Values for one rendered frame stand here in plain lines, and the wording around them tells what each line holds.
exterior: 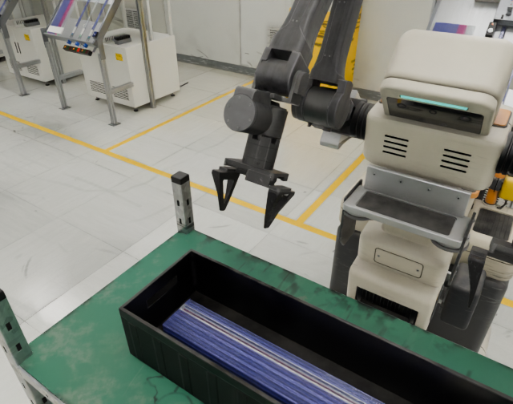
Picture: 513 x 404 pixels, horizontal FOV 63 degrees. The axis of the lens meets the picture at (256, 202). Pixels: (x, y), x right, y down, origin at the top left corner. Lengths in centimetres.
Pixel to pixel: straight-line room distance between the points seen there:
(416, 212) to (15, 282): 209
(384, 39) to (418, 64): 370
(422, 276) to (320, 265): 126
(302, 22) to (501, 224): 93
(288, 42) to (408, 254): 61
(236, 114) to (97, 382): 48
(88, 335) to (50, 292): 158
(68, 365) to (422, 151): 78
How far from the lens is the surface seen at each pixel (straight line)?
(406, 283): 114
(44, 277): 251
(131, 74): 425
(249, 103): 65
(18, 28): 556
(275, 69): 72
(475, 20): 275
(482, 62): 87
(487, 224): 143
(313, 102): 89
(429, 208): 99
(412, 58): 88
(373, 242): 112
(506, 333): 231
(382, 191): 100
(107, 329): 83
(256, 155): 71
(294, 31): 75
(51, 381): 80
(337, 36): 91
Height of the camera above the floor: 156
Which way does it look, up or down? 34 degrees down
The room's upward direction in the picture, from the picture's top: straight up
